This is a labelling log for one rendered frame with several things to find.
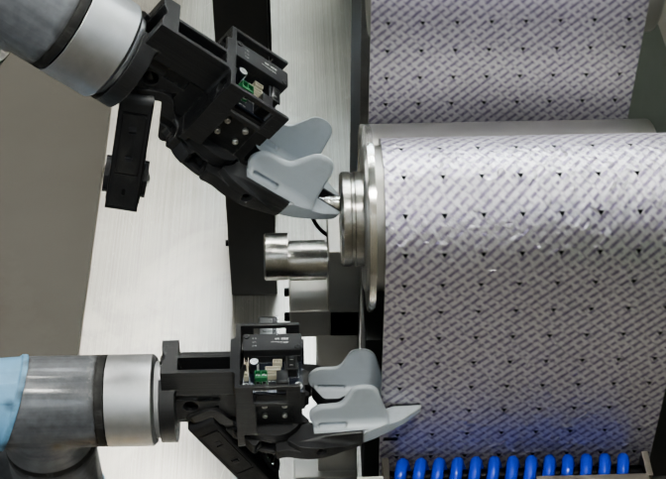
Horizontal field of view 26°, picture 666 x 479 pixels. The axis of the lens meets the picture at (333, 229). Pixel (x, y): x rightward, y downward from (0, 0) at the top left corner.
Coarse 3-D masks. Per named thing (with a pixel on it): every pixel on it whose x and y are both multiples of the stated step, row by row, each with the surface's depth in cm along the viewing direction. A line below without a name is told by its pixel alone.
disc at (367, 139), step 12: (372, 132) 111; (372, 144) 109; (372, 156) 108; (372, 168) 107; (372, 180) 107; (372, 192) 107; (372, 204) 106; (372, 216) 106; (372, 228) 106; (372, 240) 107; (372, 252) 107; (372, 264) 107; (372, 276) 108; (372, 288) 109; (372, 300) 110
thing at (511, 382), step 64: (384, 320) 113; (448, 320) 113; (512, 320) 113; (576, 320) 113; (640, 320) 114; (384, 384) 118; (448, 384) 118; (512, 384) 118; (576, 384) 118; (640, 384) 119; (384, 448) 123; (448, 448) 123; (512, 448) 124; (576, 448) 124; (640, 448) 124
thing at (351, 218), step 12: (348, 180) 111; (360, 180) 111; (348, 192) 111; (360, 192) 111; (348, 204) 110; (360, 204) 110; (348, 216) 110; (360, 216) 110; (348, 228) 110; (360, 228) 110; (348, 240) 110; (360, 240) 110; (348, 252) 111; (360, 252) 111; (348, 264) 113; (360, 264) 113
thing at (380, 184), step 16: (368, 192) 108; (384, 192) 108; (368, 208) 108; (384, 208) 108; (368, 224) 108; (384, 224) 108; (368, 240) 108; (384, 240) 108; (368, 256) 109; (384, 256) 109; (368, 272) 110; (384, 272) 110; (368, 288) 112; (384, 288) 112
